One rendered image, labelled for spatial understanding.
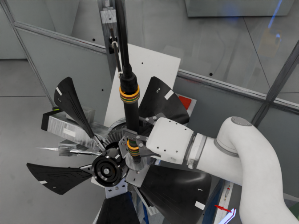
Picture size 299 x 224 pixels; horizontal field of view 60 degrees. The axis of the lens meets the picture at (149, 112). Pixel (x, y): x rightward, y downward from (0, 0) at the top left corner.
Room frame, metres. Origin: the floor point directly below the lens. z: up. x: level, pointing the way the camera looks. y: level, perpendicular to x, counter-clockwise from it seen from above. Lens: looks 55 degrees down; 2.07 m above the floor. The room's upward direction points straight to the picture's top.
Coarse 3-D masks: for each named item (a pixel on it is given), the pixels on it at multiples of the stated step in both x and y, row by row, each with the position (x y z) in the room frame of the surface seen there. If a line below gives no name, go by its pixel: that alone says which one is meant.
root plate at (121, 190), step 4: (124, 180) 0.36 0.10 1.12; (120, 184) 0.34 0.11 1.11; (124, 184) 0.35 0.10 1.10; (108, 188) 0.32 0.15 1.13; (112, 188) 0.33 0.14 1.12; (120, 188) 0.33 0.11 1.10; (124, 188) 0.34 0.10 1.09; (108, 192) 0.31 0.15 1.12; (112, 192) 0.32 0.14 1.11; (116, 192) 0.32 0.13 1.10; (120, 192) 0.32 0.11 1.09; (124, 192) 0.32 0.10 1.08; (108, 196) 0.30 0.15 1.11; (112, 196) 0.30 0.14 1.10
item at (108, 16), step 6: (102, 12) 0.99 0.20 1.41; (108, 12) 0.99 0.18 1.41; (114, 12) 0.99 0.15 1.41; (102, 18) 0.95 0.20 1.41; (108, 18) 0.95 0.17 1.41; (114, 18) 0.95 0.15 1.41; (102, 24) 0.92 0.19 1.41; (108, 24) 0.92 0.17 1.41; (114, 24) 0.93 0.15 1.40; (108, 30) 0.92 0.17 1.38; (114, 30) 0.93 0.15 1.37; (108, 36) 0.92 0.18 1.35
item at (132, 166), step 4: (128, 156) 0.37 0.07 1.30; (128, 160) 0.36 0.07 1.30; (144, 160) 0.36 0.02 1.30; (128, 164) 0.34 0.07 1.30; (132, 164) 0.34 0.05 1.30; (136, 164) 0.34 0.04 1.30; (140, 164) 0.34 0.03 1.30; (144, 164) 0.34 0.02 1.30; (132, 168) 0.33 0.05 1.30; (136, 168) 0.33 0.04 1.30; (140, 168) 0.33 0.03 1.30
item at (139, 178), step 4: (144, 168) 0.38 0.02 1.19; (148, 168) 0.38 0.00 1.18; (128, 172) 0.36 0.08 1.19; (132, 172) 0.36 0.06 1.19; (140, 172) 0.36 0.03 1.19; (144, 172) 0.36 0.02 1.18; (128, 176) 0.35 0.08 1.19; (132, 176) 0.35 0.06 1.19; (136, 176) 0.35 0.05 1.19; (140, 176) 0.35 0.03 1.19; (144, 176) 0.35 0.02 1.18; (128, 180) 0.33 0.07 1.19; (132, 180) 0.33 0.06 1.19; (136, 180) 0.33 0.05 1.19; (140, 180) 0.33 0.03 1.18; (136, 184) 0.32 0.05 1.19; (140, 184) 0.32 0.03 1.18
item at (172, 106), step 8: (152, 80) 0.62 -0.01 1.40; (160, 80) 0.60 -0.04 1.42; (152, 88) 0.59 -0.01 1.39; (168, 88) 0.56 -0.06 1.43; (144, 96) 0.58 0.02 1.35; (152, 96) 0.56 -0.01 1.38; (160, 96) 0.54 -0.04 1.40; (176, 96) 0.52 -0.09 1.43; (144, 104) 0.55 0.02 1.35; (152, 104) 0.53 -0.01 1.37; (160, 104) 0.51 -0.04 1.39; (168, 104) 0.50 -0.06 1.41; (176, 104) 0.49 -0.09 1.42; (144, 112) 0.52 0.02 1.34; (152, 112) 0.50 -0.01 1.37; (160, 112) 0.49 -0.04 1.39; (168, 112) 0.48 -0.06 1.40; (176, 112) 0.47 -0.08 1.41; (184, 112) 0.46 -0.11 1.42; (176, 120) 0.44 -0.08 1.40; (184, 120) 0.44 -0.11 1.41; (144, 128) 0.46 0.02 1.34
